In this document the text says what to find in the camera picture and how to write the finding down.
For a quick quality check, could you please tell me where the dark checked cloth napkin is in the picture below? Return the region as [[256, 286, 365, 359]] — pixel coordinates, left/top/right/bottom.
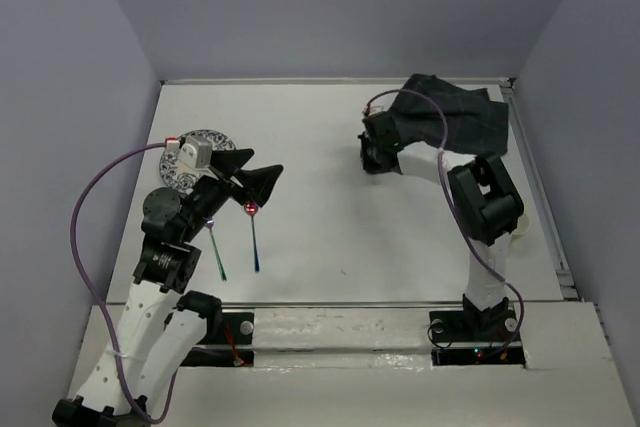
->
[[388, 74, 509, 156]]

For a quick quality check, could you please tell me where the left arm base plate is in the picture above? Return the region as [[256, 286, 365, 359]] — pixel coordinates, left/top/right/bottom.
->
[[181, 311, 255, 368]]

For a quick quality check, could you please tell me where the iridescent spoon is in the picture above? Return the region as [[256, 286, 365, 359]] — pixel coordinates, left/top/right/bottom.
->
[[244, 202, 261, 274]]

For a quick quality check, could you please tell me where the blue floral plate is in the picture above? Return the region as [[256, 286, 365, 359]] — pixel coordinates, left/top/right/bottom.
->
[[159, 129, 236, 196]]

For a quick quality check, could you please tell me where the pale yellow paper cup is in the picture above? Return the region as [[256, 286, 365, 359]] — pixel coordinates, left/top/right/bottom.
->
[[512, 213, 531, 240]]

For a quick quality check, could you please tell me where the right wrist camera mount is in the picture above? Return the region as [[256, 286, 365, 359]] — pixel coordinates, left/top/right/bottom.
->
[[363, 104, 386, 117]]

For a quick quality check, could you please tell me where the iridescent fork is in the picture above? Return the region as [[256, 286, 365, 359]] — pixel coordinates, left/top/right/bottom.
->
[[205, 218, 228, 283]]

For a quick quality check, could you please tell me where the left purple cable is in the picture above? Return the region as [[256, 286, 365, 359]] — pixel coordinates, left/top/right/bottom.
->
[[69, 141, 179, 426]]

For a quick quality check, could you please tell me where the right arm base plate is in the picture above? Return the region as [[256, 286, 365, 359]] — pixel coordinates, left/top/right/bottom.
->
[[426, 309, 526, 367]]

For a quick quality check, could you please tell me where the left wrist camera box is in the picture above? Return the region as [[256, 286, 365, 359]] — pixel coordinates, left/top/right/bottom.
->
[[178, 135, 213, 171]]

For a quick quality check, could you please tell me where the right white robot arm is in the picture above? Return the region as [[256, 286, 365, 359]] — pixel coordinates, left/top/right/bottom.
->
[[359, 112, 524, 349]]

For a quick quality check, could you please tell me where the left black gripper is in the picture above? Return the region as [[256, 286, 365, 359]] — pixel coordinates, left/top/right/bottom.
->
[[180, 148, 283, 240]]

